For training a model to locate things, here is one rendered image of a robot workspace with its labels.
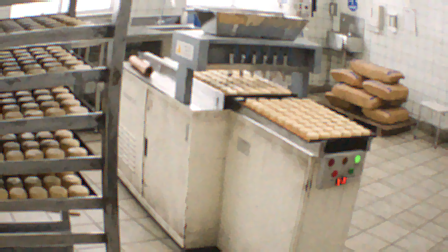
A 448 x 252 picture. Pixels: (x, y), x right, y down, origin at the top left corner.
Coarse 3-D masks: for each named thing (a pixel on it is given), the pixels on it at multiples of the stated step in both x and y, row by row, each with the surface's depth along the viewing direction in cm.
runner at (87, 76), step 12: (60, 72) 104; (72, 72) 106; (84, 72) 107; (96, 72) 109; (0, 84) 97; (12, 84) 98; (24, 84) 100; (36, 84) 102; (48, 84) 103; (60, 84) 105; (72, 84) 107
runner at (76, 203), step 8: (0, 200) 103; (8, 200) 104; (16, 200) 105; (24, 200) 106; (32, 200) 108; (40, 200) 109; (48, 200) 110; (56, 200) 111; (64, 200) 112; (72, 200) 113; (80, 200) 114; (88, 200) 115; (96, 200) 116; (0, 208) 103; (8, 208) 104; (16, 208) 106; (24, 208) 107; (32, 208) 108; (40, 208) 109; (48, 208) 110; (56, 208) 111; (64, 208) 113; (72, 208) 114; (80, 208) 115; (88, 208) 116; (96, 208) 117
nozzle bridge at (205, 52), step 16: (176, 32) 298; (192, 32) 297; (176, 48) 298; (192, 48) 282; (208, 48) 287; (224, 48) 291; (240, 48) 295; (256, 48) 299; (272, 48) 304; (288, 48) 308; (304, 48) 313; (320, 48) 307; (192, 64) 282; (208, 64) 285; (224, 64) 288; (240, 64) 293; (256, 64) 298; (288, 64) 310; (304, 64) 316; (320, 64) 310; (176, 80) 299; (192, 80) 291; (304, 80) 321; (176, 96) 299; (304, 96) 324
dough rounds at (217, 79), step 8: (200, 72) 332; (208, 72) 333; (216, 72) 334; (224, 72) 336; (200, 80) 317; (208, 80) 311; (216, 80) 316; (224, 80) 315; (232, 80) 317; (240, 80) 319; (248, 80) 325; (256, 80) 324; (264, 80) 326; (216, 88) 301; (224, 88) 296; (232, 88) 302; (240, 88) 300; (248, 88) 302; (256, 88) 305; (264, 88) 308; (272, 88) 308; (280, 88) 311
